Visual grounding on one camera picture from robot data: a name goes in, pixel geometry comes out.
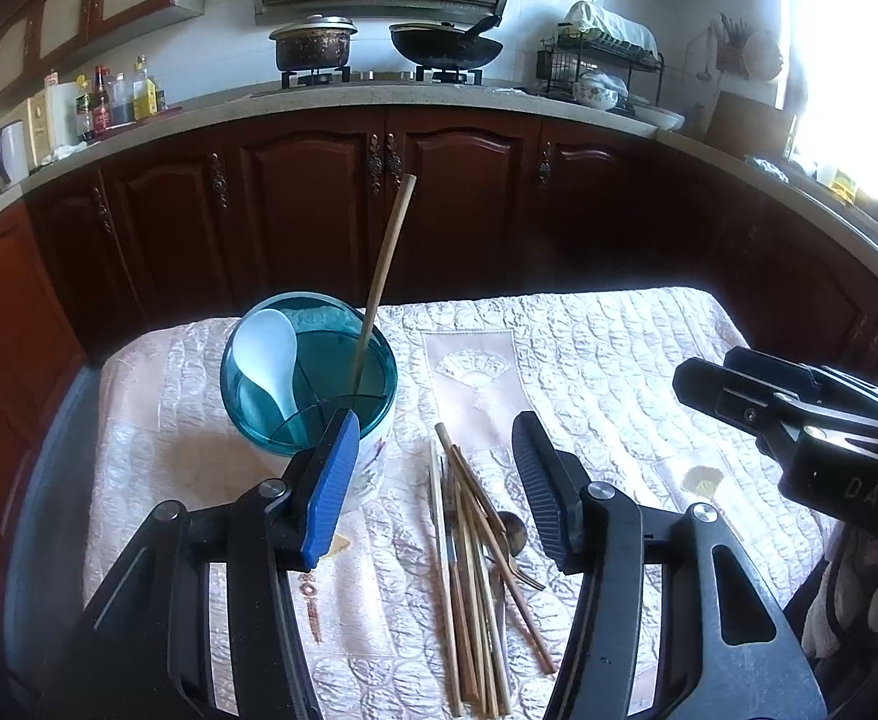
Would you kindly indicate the pale cloth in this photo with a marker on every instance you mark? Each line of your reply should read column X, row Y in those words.
column 847, row 600

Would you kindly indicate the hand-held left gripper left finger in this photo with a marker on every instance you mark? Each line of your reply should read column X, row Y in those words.
column 332, row 491

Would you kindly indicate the dark sauce bottle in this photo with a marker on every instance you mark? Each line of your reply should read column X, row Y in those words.
column 102, row 101

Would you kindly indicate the pile of wooden chopsticks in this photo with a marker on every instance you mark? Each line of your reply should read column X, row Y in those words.
column 469, row 495

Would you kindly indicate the metal spoon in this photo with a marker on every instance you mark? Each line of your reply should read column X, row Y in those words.
column 512, row 532

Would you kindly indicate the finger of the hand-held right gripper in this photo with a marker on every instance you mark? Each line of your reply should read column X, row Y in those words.
column 772, row 369
column 724, row 390

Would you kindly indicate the stone kitchen countertop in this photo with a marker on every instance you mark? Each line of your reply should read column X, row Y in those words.
column 319, row 101

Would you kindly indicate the black dish rack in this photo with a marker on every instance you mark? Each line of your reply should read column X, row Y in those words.
column 559, row 67

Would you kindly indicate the floral ceramic bowl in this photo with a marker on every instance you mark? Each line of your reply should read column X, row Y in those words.
column 596, row 90

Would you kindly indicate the white cloth on rack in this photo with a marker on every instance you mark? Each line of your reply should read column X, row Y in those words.
column 611, row 22

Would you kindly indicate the stained cooking pot with lid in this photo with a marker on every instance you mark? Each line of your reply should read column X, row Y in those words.
column 311, row 49

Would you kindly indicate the clear glass bottle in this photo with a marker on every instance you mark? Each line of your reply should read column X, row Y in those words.
column 122, row 101

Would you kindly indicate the wall mounted chopstick holder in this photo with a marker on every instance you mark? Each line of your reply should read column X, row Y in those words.
column 731, row 52

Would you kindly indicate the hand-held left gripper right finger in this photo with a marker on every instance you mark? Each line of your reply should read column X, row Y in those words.
column 548, row 491

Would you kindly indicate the gas stove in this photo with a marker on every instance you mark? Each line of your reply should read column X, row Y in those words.
column 379, row 76

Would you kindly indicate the dark wooden base cabinets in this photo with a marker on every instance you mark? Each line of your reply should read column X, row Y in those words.
column 311, row 217

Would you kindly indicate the small white appliance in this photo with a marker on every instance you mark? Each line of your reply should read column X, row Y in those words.
column 10, row 154

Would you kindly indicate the long bamboo chopstick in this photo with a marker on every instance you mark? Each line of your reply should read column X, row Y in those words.
column 386, row 255

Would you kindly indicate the yellow oil bottle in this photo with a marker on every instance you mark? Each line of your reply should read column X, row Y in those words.
column 143, row 90

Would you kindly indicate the white plastic spoon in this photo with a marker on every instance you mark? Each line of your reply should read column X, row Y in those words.
column 263, row 352

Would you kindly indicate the teal rimmed utensil holder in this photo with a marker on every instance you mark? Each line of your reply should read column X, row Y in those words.
column 311, row 424

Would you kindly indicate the white plate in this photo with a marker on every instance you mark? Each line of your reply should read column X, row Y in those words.
column 660, row 116

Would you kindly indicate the small dark bottle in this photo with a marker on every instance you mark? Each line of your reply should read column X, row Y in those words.
column 84, row 116

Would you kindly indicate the quilted white tablecloth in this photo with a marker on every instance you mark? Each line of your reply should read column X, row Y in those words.
column 634, row 405

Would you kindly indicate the wooden cutting board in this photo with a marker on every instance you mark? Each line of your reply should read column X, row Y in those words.
column 746, row 127

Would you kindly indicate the wooden wall cabinets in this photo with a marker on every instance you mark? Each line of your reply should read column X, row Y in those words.
column 72, row 7

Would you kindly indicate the metal fork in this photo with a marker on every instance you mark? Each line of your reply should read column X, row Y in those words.
column 530, row 582

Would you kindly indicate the black wok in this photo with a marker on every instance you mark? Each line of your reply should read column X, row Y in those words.
column 446, row 51

